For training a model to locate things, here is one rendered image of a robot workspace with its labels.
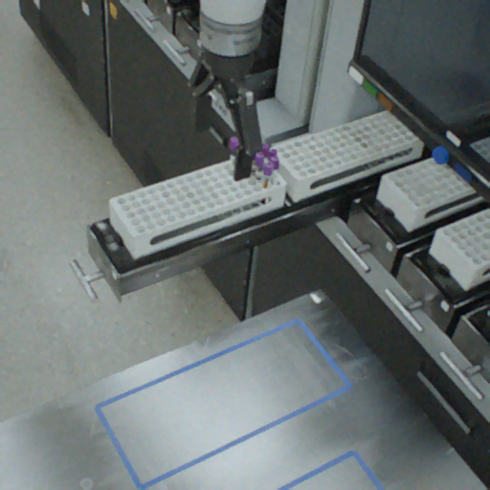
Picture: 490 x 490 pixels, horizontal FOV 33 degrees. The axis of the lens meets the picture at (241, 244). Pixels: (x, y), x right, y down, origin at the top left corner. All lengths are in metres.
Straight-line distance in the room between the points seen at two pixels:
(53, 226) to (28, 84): 0.75
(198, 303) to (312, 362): 1.15
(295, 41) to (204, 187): 0.44
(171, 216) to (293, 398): 0.38
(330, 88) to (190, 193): 0.40
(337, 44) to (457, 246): 0.46
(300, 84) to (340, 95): 0.14
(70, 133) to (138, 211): 1.56
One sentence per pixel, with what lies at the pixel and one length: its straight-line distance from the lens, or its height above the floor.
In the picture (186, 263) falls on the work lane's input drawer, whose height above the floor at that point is 0.78.
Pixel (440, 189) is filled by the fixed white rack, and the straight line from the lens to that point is 1.51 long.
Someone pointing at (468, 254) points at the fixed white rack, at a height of 0.86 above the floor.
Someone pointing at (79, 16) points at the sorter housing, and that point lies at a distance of 2.68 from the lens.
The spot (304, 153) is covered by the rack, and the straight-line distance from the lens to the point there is 1.52.
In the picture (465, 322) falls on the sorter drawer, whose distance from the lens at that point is 1.39.
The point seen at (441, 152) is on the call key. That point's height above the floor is 0.99.
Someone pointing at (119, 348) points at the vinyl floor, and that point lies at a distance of 2.28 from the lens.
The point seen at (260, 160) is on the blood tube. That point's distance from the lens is 1.42.
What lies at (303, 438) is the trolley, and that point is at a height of 0.82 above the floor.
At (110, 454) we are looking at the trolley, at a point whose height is 0.82.
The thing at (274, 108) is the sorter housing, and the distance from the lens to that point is 1.84.
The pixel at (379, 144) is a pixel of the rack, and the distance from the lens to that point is 1.57.
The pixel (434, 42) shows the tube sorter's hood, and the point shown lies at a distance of 1.37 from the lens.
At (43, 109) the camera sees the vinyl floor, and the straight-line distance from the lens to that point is 3.05.
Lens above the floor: 1.82
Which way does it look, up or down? 46 degrees down
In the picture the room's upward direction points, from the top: 6 degrees clockwise
